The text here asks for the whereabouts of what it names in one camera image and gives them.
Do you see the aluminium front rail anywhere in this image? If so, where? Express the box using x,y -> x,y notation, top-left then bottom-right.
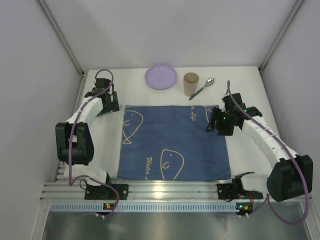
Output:
39,176 -> 311,201

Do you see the right aluminium frame post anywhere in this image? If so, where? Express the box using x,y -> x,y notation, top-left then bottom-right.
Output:
258,0 -> 306,74

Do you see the blue cloth placemat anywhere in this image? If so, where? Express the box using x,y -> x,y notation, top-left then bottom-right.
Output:
117,105 -> 232,181

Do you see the aluminium frame post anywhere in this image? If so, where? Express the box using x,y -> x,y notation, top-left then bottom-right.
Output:
258,0 -> 306,74
36,0 -> 85,76

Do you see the green handled spoon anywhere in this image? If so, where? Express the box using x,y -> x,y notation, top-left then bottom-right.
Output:
189,77 -> 215,101

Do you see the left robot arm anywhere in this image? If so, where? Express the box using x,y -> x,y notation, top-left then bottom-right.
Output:
55,78 -> 120,186

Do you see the left aluminium frame post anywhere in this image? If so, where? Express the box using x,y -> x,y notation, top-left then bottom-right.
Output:
36,0 -> 85,76

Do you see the beige cup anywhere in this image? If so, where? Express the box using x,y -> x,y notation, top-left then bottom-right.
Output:
183,72 -> 200,97

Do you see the lilac plate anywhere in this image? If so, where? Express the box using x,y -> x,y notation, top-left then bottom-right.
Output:
144,63 -> 178,90

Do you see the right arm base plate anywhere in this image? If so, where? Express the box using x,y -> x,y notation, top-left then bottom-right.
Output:
216,183 -> 264,202

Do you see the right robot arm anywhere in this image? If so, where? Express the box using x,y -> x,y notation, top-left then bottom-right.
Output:
206,93 -> 313,202

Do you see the slotted cable duct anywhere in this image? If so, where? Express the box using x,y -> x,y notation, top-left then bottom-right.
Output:
50,202 -> 252,213

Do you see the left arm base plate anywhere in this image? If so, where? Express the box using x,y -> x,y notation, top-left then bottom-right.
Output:
84,184 -> 129,200

